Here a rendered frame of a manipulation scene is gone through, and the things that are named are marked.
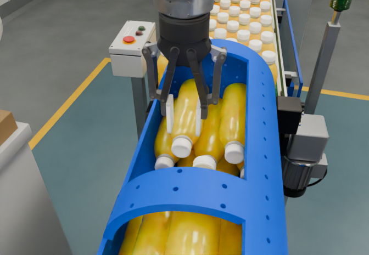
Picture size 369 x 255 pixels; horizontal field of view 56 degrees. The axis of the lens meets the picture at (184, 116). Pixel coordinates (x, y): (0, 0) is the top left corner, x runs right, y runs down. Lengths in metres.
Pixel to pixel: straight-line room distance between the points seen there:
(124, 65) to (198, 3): 0.65
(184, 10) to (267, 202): 0.29
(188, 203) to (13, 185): 0.67
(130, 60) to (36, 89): 2.01
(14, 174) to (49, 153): 1.38
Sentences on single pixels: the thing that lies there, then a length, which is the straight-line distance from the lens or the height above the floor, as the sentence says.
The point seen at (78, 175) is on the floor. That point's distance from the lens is 2.20.
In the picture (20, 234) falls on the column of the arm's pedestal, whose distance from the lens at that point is 1.14.
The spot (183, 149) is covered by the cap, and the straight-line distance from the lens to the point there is 0.68.
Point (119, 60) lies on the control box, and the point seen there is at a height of 1.06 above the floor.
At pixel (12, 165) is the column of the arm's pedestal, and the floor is 0.92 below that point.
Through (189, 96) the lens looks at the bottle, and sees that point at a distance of 0.76.
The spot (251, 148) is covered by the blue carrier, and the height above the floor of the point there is 1.21.
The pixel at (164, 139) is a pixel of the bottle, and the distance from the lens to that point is 0.75.
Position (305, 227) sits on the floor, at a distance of 2.00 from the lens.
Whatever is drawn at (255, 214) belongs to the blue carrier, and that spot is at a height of 1.21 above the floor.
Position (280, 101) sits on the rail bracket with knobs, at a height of 1.00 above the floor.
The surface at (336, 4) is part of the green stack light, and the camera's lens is 1.25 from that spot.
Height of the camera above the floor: 1.60
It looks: 40 degrees down
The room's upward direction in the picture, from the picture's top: straight up
